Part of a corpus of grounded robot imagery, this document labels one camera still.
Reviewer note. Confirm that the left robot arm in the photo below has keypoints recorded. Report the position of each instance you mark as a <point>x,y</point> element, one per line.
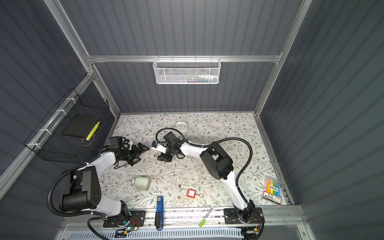
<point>80,189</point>

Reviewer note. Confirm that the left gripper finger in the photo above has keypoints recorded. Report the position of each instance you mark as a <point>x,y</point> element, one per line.
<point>143,148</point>
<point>134,161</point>

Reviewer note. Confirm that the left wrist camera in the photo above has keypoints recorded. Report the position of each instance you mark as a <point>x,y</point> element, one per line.
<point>125,143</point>

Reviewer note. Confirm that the pale green cup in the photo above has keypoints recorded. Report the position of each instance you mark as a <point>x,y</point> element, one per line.
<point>141,183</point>

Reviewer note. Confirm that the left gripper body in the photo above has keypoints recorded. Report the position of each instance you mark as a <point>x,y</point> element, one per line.
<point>133,153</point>

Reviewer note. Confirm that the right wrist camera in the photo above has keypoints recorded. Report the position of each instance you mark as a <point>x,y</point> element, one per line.
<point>159,147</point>

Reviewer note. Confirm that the highlighter pack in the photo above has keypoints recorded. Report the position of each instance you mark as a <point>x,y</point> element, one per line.
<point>272,190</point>

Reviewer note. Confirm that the white wire basket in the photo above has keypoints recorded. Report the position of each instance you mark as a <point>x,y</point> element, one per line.
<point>187,72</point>

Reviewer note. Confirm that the black pad in basket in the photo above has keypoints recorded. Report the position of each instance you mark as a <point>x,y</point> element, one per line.
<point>79,126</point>

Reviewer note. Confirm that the blue utility knife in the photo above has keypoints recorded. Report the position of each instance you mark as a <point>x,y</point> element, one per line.
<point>159,215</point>

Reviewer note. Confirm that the green marker pen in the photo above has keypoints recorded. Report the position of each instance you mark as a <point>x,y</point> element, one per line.
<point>203,221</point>

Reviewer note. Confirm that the black wire basket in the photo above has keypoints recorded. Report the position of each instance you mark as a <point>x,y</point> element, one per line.
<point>49,144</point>

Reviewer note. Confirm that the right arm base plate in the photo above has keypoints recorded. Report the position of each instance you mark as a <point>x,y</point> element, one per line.
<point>235,216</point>

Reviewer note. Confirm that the red padlock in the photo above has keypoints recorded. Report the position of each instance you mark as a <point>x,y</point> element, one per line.
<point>191,193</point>

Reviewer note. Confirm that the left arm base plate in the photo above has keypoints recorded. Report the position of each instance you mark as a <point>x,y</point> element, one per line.
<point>133,219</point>

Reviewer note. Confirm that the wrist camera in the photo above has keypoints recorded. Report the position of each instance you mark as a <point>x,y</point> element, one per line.
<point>125,143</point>
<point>159,147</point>

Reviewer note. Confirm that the white vent strip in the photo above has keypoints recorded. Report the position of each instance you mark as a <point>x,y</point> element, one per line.
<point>175,234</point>

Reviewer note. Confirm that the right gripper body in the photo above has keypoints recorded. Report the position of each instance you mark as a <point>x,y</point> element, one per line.
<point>170,151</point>

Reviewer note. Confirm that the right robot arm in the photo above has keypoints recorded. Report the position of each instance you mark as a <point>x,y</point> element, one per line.
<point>218,163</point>

